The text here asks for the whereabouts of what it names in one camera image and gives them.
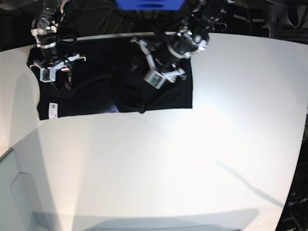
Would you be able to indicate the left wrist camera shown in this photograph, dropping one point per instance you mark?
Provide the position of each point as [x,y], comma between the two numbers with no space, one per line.
[155,79]

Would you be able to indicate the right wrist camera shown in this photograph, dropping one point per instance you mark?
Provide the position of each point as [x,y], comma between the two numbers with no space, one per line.
[47,75]

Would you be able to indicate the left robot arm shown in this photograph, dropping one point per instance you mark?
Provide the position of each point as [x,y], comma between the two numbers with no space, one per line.
[192,36]

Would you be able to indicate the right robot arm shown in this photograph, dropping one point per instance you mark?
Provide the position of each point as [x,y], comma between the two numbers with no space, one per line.
[45,31]

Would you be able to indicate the black power strip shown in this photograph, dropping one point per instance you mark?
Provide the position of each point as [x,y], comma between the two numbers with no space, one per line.
[219,27]

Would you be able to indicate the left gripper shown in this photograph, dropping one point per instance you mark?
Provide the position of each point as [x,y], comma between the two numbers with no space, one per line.
[169,75]

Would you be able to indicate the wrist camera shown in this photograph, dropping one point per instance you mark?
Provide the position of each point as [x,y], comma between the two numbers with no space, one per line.
[155,79]
[47,75]

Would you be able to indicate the black T-shirt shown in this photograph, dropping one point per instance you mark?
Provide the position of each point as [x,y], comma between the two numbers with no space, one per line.
[104,84]

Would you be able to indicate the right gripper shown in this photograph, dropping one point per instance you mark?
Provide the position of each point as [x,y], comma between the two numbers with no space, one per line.
[56,65]

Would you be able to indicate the blue box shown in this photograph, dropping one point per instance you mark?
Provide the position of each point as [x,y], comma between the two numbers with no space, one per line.
[138,5]

